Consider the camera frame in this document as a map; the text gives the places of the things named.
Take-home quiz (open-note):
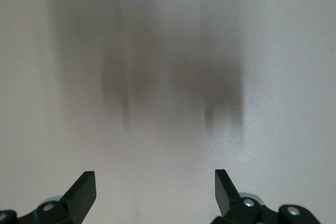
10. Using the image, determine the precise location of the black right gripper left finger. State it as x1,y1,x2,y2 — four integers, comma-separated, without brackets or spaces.
0,170,97,224

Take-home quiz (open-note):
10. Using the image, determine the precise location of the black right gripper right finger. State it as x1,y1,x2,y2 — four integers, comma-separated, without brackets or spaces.
209,168,322,224

